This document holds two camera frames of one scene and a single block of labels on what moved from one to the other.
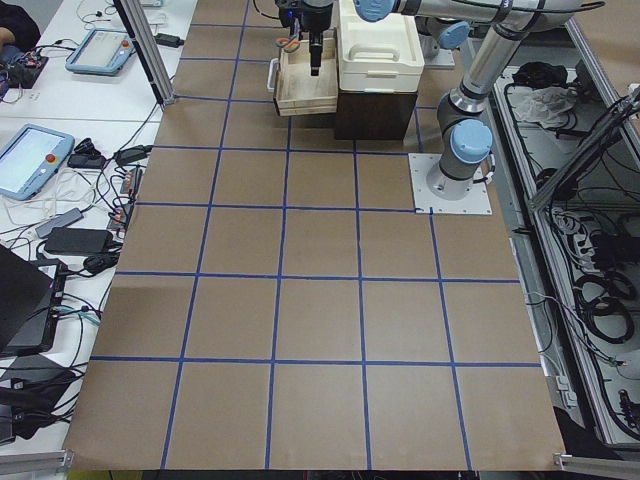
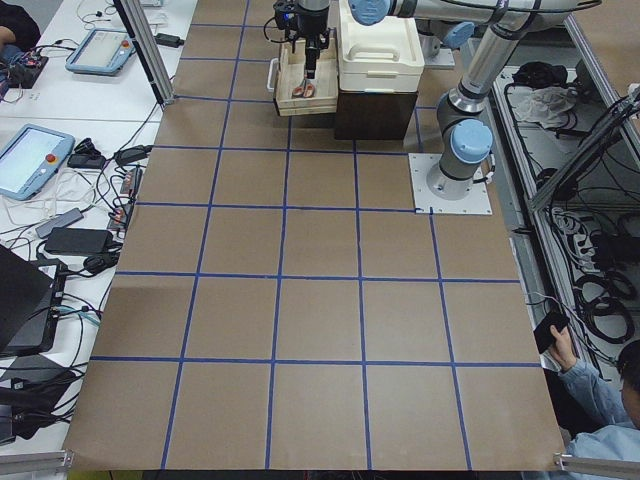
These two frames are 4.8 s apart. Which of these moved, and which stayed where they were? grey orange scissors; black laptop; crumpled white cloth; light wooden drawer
Moved: grey orange scissors
Stayed: light wooden drawer; crumpled white cloth; black laptop
